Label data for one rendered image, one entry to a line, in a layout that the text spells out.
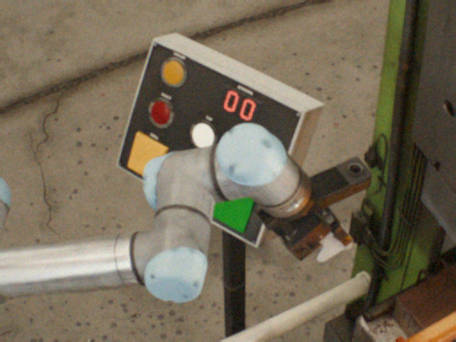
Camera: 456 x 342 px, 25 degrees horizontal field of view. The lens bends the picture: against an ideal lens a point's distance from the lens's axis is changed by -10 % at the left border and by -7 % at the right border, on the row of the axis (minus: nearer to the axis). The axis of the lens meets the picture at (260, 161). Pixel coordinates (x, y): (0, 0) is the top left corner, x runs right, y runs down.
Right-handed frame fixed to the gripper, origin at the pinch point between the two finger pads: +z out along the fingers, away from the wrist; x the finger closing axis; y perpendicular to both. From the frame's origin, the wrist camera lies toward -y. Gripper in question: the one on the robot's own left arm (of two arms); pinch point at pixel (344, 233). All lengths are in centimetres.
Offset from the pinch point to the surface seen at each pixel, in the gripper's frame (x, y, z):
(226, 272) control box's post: -44, 28, 62
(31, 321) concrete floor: -89, 92, 93
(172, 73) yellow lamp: -52, 6, 7
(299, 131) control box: -27.5, -4.6, 12.0
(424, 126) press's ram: -0.3, -19.7, -8.9
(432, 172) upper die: 3.5, -16.6, -2.8
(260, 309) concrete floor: -62, 35, 122
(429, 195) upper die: 4.0, -14.2, 1.7
